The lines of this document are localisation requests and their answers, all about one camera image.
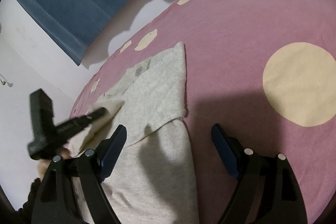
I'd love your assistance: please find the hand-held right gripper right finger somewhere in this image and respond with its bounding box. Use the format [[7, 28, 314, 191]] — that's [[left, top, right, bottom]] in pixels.
[[211, 123, 308, 224]]

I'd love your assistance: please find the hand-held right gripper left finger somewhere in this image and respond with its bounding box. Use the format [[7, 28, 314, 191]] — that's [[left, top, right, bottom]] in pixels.
[[31, 124, 128, 224]]

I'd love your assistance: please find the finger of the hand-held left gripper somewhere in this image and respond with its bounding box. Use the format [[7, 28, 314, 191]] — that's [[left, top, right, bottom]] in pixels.
[[54, 107, 107, 141]]

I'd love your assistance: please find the beige knit sweater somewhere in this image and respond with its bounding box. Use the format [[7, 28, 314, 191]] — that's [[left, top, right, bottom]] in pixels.
[[69, 42, 200, 224]]

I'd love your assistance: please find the person's left forearm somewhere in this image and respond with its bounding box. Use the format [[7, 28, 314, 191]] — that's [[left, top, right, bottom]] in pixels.
[[18, 178, 42, 218]]

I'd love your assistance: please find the person's left hand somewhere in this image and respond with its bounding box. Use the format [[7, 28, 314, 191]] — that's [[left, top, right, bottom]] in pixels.
[[37, 147, 72, 178]]

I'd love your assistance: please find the pink polka dot blanket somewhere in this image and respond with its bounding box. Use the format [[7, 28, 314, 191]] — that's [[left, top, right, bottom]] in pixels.
[[69, 0, 336, 224]]

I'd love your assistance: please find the wall hook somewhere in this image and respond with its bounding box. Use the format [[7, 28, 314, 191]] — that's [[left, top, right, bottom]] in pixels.
[[0, 74, 13, 88]]

